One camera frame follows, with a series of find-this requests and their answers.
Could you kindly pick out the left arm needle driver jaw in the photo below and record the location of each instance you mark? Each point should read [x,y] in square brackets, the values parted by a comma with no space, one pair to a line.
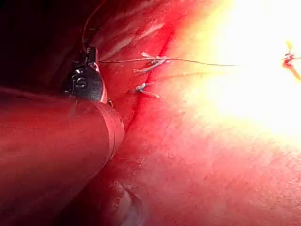
[92,56]

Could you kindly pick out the left arm needle driver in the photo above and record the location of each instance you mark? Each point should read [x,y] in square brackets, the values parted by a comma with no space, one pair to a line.
[87,82]

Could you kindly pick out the blue thread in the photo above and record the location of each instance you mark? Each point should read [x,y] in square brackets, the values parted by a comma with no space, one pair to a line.
[188,60]

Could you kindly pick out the dark left arm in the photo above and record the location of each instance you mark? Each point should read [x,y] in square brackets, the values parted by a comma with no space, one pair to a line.
[54,150]

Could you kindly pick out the tissue pad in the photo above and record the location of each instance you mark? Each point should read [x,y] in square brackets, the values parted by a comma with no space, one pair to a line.
[188,153]

